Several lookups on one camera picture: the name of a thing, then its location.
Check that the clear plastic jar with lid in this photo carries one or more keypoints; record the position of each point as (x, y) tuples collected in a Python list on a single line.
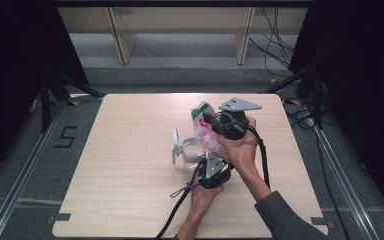
[(193, 151)]

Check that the dark curtain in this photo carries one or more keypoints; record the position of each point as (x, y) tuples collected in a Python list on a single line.
[(366, 83), (10, 66)]

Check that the aluminium floor rail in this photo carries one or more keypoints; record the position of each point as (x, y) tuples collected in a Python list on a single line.
[(343, 180), (23, 173)]

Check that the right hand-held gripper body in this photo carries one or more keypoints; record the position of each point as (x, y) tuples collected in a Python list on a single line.
[(235, 125)]

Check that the pink and white plastic bag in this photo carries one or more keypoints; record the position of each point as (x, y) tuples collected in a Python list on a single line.
[(203, 135)]

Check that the person's right hand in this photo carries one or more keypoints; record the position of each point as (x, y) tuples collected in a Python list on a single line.
[(241, 150)]

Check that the person's left hand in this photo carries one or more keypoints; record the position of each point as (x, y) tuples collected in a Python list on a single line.
[(203, 198)]

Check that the black metal stand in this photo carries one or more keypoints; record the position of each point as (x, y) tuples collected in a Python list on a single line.
[(46, 100), (317, 100)]

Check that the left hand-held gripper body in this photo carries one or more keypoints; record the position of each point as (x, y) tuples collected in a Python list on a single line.
[(213, 170)]

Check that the beige wooden shelf unit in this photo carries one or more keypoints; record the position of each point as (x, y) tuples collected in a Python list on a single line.
[(180, 20)]

